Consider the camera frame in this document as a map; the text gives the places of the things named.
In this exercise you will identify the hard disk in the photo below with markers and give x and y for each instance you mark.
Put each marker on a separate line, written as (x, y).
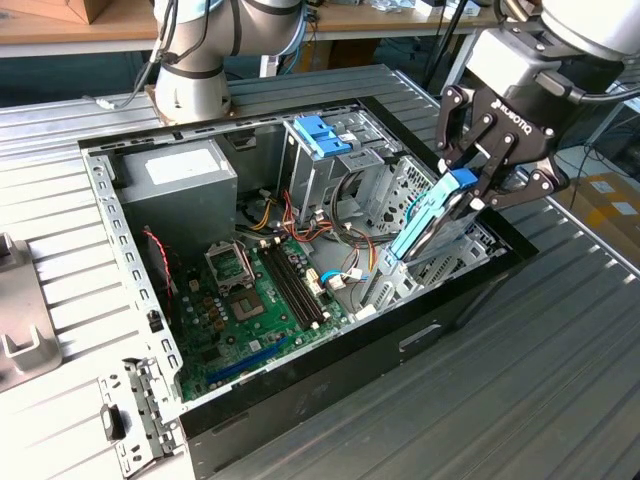
(425, 220)

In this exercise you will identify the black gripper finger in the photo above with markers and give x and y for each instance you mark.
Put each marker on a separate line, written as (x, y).
(542, 180)
(457, 125)

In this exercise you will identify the black tripod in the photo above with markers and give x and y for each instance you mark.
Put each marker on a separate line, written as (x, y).
(446, 40)

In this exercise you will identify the cardboard box with labels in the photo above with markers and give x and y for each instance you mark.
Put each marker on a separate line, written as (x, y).
(610, 215)

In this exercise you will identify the grey power supply unit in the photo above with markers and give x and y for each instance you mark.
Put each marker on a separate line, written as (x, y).
(175, 210)

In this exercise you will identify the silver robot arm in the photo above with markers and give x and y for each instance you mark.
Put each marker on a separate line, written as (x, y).
(190, 85)

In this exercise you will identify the silver hinged slot bracket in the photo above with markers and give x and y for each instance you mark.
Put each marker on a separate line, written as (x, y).
(145, 400)

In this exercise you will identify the CPU socket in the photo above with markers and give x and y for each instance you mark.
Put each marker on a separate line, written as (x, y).
(250, 307)

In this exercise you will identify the blue expansion slot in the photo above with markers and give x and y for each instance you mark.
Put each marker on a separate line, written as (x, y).
(249, 361)

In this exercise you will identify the silver metal drive cage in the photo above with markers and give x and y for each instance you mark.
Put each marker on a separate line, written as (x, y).
(310, 185)

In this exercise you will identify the green motherboard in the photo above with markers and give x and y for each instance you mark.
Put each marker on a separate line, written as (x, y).
(240, 345)

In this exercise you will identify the black RAM slot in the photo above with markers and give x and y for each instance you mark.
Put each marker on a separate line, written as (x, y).
(283, 285)
(295, 285)
(301, 285)
(289, 285)

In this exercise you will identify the wooden desk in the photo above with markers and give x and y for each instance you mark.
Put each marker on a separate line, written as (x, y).
(400, 25)

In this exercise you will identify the black open PC case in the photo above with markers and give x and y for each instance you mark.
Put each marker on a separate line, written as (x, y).
(350, 380)

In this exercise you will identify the blue plastic cage latch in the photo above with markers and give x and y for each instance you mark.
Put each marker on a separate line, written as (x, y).
(320, 137)

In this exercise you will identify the silver disk bay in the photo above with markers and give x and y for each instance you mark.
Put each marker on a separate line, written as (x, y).
(390, 290)

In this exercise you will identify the metal frame slat table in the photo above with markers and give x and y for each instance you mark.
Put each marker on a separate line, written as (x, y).
(632, 75)

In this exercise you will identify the grey parts rack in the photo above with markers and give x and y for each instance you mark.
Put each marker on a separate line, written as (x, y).
(20, 295)

